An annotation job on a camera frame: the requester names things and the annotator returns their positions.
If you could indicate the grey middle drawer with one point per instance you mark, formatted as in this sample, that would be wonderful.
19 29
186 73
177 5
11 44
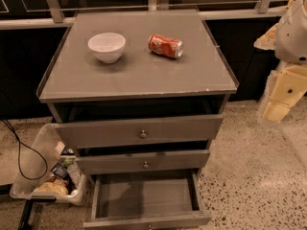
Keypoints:
143 162

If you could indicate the white ceramic bowl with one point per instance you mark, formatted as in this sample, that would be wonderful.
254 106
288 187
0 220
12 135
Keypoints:
107 47

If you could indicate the plastic bottle green cap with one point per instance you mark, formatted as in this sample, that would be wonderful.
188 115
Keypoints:
73 170

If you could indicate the clear plastic storage bin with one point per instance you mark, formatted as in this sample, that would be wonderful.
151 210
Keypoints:
36 168

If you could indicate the grey top drawer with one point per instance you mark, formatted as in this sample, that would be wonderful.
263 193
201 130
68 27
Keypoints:
114 133

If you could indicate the black stand base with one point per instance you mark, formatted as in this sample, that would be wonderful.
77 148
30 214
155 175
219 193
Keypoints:
24 220

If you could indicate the metal window railing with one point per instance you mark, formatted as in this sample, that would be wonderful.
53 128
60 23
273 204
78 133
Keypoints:
58 19

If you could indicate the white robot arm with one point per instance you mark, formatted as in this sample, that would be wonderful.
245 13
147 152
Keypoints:
288 39

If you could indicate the grey wooden drawer cabinet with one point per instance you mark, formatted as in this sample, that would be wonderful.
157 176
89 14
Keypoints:
141 84

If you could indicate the foam gripper body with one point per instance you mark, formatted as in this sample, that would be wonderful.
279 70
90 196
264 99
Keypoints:
293 35

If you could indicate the grey bottom drawer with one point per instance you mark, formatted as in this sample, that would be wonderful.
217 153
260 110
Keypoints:
147 201

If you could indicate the yellow chip bag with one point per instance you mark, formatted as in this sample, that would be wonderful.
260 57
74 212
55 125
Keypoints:
54 185

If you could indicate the grey drawer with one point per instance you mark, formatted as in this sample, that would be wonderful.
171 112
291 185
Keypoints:
147 201
143 162
114 133

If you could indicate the orange soda can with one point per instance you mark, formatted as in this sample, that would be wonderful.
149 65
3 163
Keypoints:
165 46

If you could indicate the dark blue snack packet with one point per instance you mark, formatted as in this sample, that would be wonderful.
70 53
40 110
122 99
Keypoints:
60 171

